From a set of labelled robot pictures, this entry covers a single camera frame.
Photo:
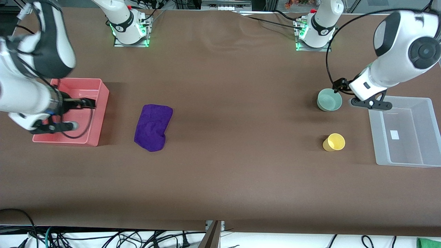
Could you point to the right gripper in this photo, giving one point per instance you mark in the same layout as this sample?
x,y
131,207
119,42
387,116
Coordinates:
x,y
70,102

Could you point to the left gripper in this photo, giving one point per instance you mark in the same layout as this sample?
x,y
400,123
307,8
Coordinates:
x,y
339,84

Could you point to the light green bowl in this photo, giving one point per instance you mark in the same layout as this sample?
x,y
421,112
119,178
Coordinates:
x,y
327,101

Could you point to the yellow plastic cup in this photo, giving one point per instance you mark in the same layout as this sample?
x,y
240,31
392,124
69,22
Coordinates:
x,y
335,142

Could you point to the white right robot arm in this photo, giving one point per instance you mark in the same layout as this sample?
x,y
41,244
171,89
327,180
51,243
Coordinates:
x,y
51,41

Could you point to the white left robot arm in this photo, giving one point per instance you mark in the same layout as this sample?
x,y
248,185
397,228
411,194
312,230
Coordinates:
x,y
406,38

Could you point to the purple cloth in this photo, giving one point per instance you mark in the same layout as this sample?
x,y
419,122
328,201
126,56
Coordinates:
x,y
151,127

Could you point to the green cloth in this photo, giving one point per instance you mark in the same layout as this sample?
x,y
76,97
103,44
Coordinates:
x,y
429,243

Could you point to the pink plastic bin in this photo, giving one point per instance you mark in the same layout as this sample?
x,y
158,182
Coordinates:
x,y
100,120

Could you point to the white paper label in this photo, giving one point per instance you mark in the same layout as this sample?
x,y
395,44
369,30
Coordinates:
x,y
395,134

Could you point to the translucent plastic bin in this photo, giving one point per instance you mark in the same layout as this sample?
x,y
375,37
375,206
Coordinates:
x,y
406,151

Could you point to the grey background box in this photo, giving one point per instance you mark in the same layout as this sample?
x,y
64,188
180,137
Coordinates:
x,y
224,4

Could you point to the brown table cover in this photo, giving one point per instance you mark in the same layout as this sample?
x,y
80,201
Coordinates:
x,y
220,179

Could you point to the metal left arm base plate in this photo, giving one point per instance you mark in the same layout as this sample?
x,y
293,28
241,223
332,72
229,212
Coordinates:
x,y
325,49

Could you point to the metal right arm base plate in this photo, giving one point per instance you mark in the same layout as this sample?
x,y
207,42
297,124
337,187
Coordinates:
x,y
131,45

